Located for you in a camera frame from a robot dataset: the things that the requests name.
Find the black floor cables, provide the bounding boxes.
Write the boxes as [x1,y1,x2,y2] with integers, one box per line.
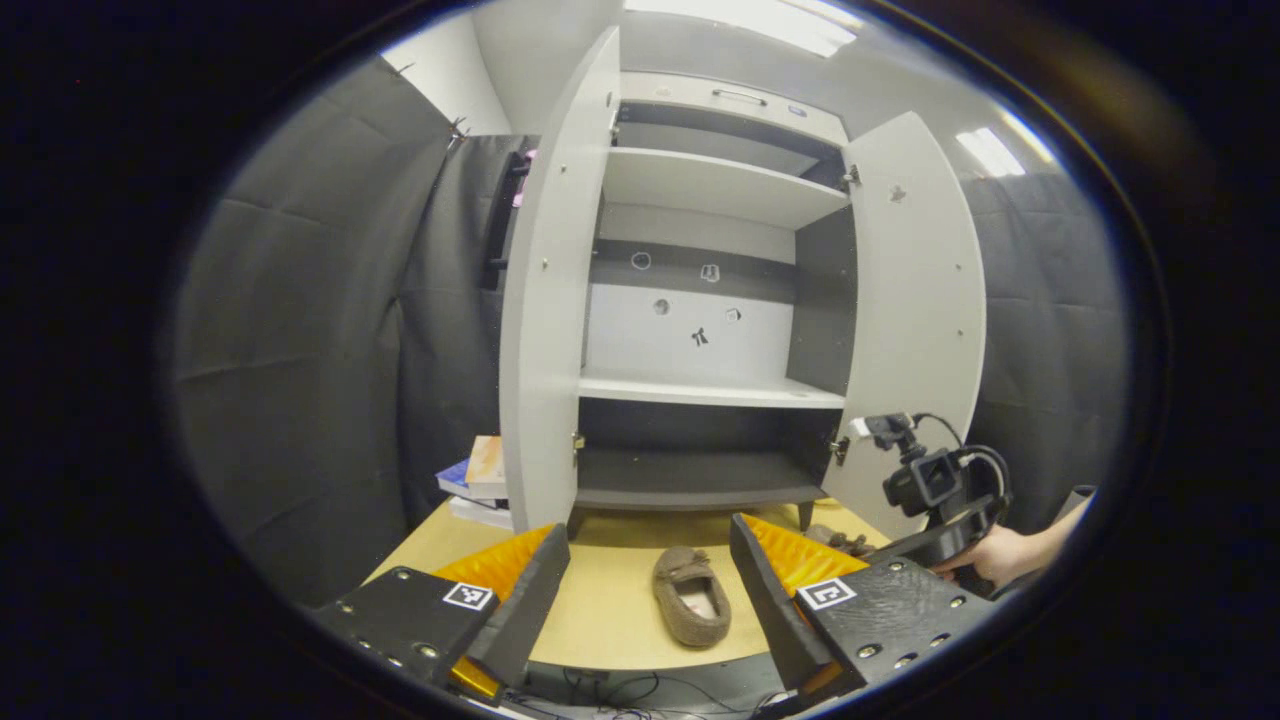
[520,665,781,720]

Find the white grey shoe cabinet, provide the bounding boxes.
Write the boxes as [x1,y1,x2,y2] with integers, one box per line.
[575,70,861,536]

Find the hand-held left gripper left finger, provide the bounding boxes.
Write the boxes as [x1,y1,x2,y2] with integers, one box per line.
[310,523,571,701]

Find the ceiling light panel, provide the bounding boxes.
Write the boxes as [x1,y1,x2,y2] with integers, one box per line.
[955,110,1056,178]

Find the brown fuzzy shoe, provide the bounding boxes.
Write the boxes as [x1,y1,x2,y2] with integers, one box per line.
[805,525,879,559]
[652,545,733,648]

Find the black backdrop cloth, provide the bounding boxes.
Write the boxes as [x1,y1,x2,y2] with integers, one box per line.
[960,170,1131,536]
[170,55,541,611]

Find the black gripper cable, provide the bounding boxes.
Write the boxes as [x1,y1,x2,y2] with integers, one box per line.
[915,413,1013,501]

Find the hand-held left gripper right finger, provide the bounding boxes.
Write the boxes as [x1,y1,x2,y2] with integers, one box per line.
[730,513,1001,706]

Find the black door handle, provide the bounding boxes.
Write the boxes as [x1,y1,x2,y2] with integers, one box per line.
[485,150,531,291]

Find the white book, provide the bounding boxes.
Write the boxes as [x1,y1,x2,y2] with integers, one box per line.
[450,497,514,531]

